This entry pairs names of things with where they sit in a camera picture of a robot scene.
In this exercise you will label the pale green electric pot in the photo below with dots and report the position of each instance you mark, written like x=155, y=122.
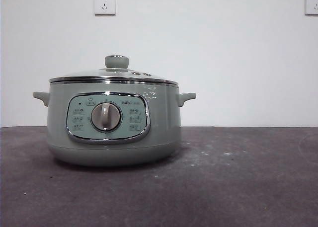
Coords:
x=161, y=127

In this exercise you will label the glass lid with green knob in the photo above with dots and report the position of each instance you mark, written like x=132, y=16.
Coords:
x=116, y=61

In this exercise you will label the white wall socket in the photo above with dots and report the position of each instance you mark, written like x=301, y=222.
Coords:
x=104, y=4
x=312, y=4

